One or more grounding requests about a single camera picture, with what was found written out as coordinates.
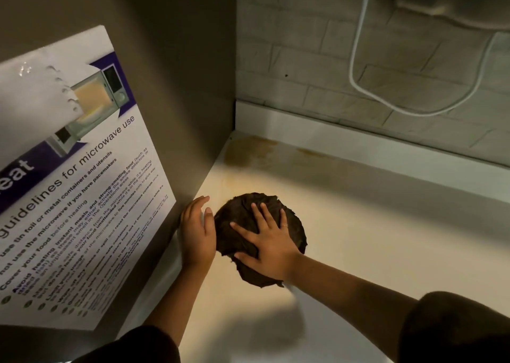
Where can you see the person's left hand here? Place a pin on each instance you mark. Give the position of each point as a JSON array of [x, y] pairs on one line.
[[197, 239]]

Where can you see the person's right hand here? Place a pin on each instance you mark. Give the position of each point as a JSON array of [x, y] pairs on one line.
[[273, 251]]

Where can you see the dark brown cleaning cloth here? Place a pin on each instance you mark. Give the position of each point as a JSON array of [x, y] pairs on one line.
[[235, 215]]

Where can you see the person's right forearm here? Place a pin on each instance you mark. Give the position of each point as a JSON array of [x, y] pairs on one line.
[[350, 291]]

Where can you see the person's left forearm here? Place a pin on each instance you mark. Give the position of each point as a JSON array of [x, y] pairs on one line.
[[179, 307]]

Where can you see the white countertop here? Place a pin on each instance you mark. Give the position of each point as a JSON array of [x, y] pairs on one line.
[[378, 247]]

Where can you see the brown liquid spill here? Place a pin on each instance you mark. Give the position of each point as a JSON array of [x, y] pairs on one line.
[[247, 151]]

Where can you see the white paper notice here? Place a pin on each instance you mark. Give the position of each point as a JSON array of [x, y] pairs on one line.
[[91, 215]]

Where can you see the white backsplash ledge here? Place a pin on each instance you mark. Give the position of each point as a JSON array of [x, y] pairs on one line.
[[358, 147]]

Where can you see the dark brown side panel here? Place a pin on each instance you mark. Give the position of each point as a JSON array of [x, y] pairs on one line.
[[179, 76]]

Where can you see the brown knit sweater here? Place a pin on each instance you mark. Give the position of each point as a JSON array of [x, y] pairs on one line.
[[454, 327]]

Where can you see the grey wall appliance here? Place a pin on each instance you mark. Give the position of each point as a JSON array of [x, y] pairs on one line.
[[458, 0]]

